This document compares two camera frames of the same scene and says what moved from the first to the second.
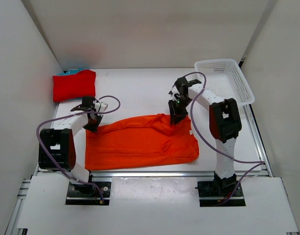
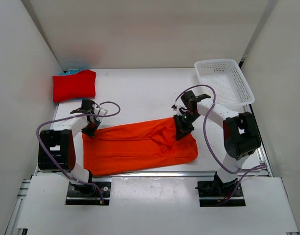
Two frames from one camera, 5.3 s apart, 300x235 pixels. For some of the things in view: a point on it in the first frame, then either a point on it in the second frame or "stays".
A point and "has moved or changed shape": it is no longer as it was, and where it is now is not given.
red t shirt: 71,86 stays
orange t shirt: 139,140 has moved or changed shape
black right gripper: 177,111 to 182,122
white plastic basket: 225,79 stays
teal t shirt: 72,71 stays
